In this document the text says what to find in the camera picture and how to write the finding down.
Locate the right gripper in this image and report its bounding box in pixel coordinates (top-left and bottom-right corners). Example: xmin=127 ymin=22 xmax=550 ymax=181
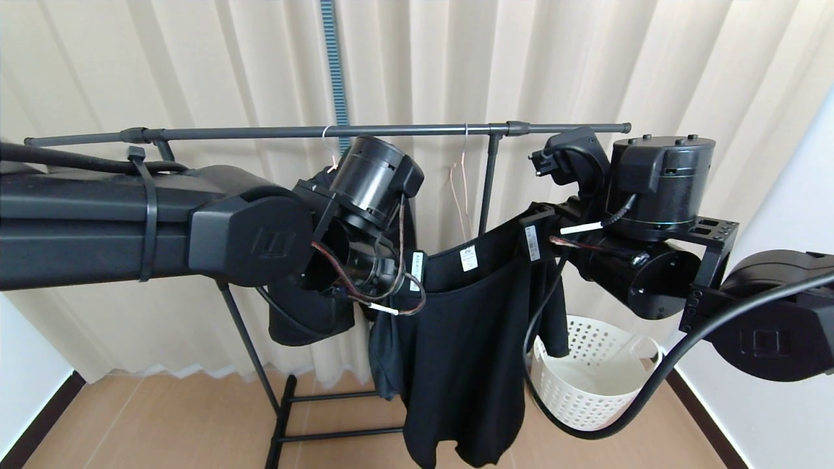
xmin=519 ymin=197 xmax=637 ymax=275

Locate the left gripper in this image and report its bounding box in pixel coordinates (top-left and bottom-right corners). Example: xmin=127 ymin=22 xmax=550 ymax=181
xmin=344 ymin=245 xmax=428 ymax=298

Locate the black short-sleeved shirt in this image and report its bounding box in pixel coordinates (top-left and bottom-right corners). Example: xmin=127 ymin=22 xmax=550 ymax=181
xmin=367 ymin=207 xmax=571 ymax=469

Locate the pink clothes hanger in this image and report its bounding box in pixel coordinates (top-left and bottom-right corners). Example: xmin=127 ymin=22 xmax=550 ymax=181
xmin=448 ymin=124 xmax=481 ymax=240
xmin=322 ymin=125 xmax=343 ymax=175

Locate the white laundry basket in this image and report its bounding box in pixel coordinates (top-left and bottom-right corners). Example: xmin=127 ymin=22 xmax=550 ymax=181
xmin=530 ymin=315 xmax=665 ymax=433

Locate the black clothes rack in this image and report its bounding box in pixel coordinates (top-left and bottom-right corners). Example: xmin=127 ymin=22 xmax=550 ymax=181
xmin=24 ymin=121 xmax=632 ymax=469

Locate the beige curtain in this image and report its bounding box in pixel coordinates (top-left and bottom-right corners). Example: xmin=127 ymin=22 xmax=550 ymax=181
xmin=0 ymin=0 xmax=834 ymax=386

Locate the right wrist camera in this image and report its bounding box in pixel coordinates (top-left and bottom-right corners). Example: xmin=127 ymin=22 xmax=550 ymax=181
xmin=529 ymin=126 xmax=611 ymax=197

